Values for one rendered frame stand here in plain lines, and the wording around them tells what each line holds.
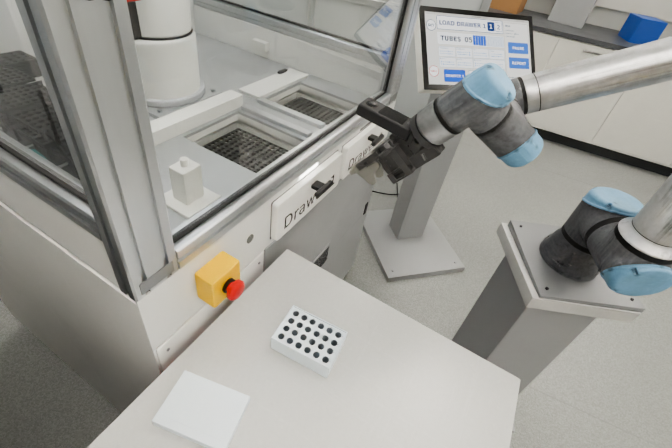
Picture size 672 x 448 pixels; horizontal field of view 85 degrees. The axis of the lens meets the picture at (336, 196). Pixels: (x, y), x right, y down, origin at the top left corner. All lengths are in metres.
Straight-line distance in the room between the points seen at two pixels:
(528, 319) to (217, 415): 0.85
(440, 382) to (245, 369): 0.37
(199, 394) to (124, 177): 0.40
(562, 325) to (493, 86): 0.82
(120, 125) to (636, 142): 3.87
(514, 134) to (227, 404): 0.66
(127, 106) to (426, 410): 0.68
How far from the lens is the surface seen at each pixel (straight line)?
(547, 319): 1.23
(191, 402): 0.74
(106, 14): 0.45
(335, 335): 0.79
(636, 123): 3.95
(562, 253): 1.13
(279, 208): 0.81
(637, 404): 2.17
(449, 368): 0.85
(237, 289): 0.71
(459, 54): 1.57
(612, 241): 0.98
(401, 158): 0.72
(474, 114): 0.66
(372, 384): 0.78
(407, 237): 2.12
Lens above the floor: 1.45
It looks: 38 degrees down
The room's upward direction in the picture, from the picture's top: 10 degrees clockwise
